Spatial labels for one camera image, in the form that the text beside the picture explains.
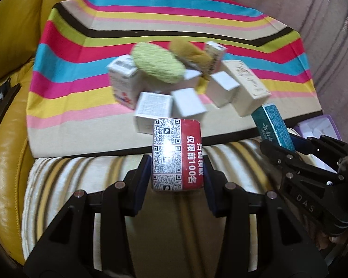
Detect teal green box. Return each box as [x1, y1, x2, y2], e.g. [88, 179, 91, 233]
[251, 104, 295, 152]

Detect large cream box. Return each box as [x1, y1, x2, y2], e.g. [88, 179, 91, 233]
[221, 60, 271, 117]

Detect white cube box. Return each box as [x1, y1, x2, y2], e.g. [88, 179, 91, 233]
[206, 71, 240, 108]

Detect red QR code box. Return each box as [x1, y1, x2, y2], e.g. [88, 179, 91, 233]
[152, 118, 204, 191]

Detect plain white small box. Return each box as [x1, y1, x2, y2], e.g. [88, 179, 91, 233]
[171, 88, 207, 121]

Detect tall white printed box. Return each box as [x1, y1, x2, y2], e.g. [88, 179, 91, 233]
[204, 41, 227, 74]

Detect white box printed text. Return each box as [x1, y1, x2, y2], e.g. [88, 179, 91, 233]
[134, 92, 173, 134]

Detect white box red blue print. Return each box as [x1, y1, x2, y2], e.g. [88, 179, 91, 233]
[107, 55, 144, 110]

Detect yellow brown sponge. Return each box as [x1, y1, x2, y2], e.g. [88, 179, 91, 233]
[168, 38, 212, 74]

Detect green round sponge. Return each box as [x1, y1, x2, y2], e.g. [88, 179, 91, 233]
[131, 42, 185, 84]

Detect purple white storage box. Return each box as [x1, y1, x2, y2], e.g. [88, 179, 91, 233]
[293, 115, 341, 172]

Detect striped colourful cloth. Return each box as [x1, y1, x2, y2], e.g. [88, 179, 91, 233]
[26, 0, 321, 158]

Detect black object on sofa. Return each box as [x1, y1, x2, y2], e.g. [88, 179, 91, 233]
[0, 77, 21, 125]

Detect yellow leather sofa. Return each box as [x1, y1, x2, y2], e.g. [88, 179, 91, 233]
[0, 0, 64, 269]

